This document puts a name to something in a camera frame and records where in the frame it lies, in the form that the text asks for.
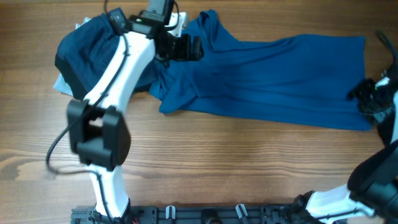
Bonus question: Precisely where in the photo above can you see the blue polo shirt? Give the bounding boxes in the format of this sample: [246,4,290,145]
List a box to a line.
[149,10,370,131]

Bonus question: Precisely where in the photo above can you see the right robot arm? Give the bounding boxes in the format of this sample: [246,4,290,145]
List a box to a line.
[288,72,397,223]

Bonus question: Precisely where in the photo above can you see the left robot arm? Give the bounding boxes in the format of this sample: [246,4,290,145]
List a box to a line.
[67,1,203,223]

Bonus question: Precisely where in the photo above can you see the black garment at right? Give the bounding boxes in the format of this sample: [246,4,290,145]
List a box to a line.
[377,110,397,146]

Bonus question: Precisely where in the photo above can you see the folded dark denim jeans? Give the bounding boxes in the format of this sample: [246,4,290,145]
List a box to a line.
[55,14,135,93]

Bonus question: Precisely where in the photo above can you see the folded black garment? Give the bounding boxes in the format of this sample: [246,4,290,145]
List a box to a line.
[55,54,88,100]

